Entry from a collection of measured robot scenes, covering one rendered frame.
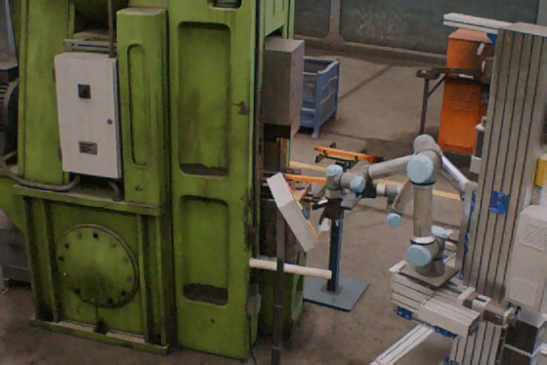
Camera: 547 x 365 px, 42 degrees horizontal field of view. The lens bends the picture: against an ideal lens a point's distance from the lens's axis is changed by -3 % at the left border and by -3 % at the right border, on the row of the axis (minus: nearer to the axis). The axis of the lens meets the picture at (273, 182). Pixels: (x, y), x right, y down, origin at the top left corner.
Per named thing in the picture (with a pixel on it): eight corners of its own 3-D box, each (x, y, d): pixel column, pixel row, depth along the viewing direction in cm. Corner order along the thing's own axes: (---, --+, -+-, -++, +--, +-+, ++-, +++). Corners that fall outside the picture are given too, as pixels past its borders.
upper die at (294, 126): (299, 128, 410) (300, 112, 406) (290, 140, 392) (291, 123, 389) (228, 120, 420) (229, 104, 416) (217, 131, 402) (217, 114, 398)
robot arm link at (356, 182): (369, 173, 350) (350, 168, 356) (358, 180, 342) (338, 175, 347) (368, 187, 354) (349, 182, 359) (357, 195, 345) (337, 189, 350)
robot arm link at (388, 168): (445, 140, 335) (358, 162, 365) (437, 146, 326) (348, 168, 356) (452, 163, 336) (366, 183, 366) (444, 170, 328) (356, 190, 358)
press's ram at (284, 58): (305, 105, 418) (308, 37, 403) (288, 125, 384) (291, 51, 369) (235, 99, 428) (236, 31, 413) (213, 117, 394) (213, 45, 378)
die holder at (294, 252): (309, 244, 453) (312, 179, 435) (294, 273, 419) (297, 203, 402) (223, 231, 466) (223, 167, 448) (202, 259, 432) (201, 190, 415)
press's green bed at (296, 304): (305, 308, 471) (308, 245, 453) (290, 340, 437) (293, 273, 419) (224, 294, 484) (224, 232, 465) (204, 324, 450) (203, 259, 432)
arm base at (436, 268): (449, 269, 356) (452, 252, 352) (435, 280, 346) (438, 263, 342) (424, 260, 365) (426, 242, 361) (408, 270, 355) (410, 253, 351)
